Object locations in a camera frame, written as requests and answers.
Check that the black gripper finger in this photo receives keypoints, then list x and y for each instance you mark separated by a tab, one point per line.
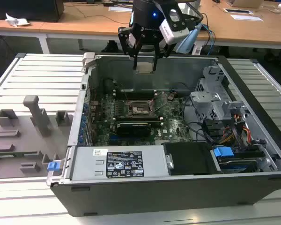
128	44
160	50

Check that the silver CPU plate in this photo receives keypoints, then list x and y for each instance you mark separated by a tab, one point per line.
144	68

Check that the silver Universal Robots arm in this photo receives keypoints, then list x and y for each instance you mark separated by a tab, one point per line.
190	7

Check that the black RAM slot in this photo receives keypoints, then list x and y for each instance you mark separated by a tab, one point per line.
131	96
131	92
135	117
135	120

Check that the CPU socket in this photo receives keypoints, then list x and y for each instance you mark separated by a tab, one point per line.
140	110

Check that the black chair base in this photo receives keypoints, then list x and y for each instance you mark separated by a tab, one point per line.
111	47

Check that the pale blue teach pendant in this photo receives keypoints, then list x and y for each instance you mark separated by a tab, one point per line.
188	39

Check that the round coin battery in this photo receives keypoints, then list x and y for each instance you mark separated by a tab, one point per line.
171	96

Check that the wooden desk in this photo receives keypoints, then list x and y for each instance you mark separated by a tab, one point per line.
243	30
84	25

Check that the silver metal drive cage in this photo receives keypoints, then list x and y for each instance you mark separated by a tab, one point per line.
208	103

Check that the green motherboard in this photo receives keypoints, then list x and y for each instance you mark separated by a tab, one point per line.
173	131

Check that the black graphics card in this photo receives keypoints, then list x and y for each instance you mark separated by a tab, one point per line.
133	130

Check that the flat tablet device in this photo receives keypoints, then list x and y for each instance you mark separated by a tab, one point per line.
237	11

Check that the silver laptop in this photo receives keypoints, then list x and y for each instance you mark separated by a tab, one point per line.
246	2

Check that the black box on desk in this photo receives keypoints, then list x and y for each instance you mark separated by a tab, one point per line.
25	9

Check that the black plastic shroud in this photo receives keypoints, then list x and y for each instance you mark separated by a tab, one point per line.
189	159

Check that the crumpled white paper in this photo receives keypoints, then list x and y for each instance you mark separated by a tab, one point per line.
17	21

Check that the silver power supply with label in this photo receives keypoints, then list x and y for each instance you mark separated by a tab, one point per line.
84	164

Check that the hard disk drive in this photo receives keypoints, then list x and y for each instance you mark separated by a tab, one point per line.
236	166

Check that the grey parts rack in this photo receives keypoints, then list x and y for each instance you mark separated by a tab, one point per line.
25	140

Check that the blue case latch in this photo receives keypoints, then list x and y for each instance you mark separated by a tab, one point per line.
53	166

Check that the black open PC case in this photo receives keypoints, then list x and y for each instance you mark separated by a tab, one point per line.
154	197

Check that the green RAM stick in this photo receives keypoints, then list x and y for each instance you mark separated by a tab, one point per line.
14	153

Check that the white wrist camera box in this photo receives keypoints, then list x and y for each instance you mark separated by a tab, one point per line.
172	31

